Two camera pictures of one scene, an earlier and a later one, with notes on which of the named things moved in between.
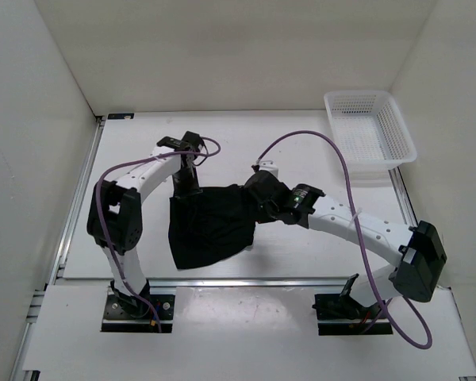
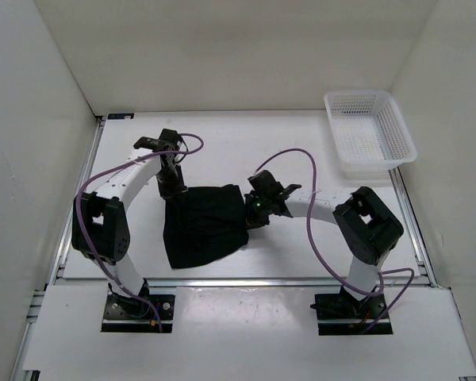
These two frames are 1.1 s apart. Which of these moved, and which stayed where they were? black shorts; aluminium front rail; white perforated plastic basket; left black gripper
Moved: left black gripper
Stayed: aluminium front rail; white perforated plastic basket; black shorts
